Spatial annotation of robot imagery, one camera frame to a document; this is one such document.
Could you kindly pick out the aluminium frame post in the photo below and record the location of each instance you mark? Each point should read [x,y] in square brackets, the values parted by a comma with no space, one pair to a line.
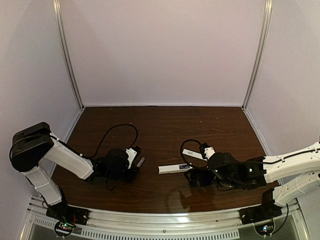
[264,32]
[66,54]

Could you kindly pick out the small metal screwdriver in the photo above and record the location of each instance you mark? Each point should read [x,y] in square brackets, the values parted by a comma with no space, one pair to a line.
[140,162]

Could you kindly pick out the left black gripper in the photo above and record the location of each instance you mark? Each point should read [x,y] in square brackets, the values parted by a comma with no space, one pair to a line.
[133,168]

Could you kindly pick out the front aluminium rail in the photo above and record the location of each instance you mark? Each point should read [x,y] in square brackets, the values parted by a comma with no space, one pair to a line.
[210,225]

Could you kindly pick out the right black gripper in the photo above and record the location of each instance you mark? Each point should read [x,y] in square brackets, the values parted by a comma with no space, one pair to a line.
[197,175]

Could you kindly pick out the right aluminium frame post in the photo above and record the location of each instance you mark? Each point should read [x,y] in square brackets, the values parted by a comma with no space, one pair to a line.
[264,32]

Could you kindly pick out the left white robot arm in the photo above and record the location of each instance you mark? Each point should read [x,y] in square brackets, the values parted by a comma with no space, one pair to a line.
[36,143]

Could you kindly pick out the left aluminium frame post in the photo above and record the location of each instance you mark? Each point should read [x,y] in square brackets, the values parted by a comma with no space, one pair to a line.
[66,54]

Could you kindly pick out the white remote back cover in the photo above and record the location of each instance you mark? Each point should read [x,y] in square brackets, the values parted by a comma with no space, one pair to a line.
[193,154]

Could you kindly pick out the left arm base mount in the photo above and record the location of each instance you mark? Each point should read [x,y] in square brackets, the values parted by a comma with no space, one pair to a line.
[69,218]

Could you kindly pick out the white remote control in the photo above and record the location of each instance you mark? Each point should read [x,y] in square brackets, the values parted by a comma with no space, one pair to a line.
[171,169]

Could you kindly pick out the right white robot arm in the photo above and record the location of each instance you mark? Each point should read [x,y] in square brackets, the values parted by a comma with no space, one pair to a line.
[225,171]

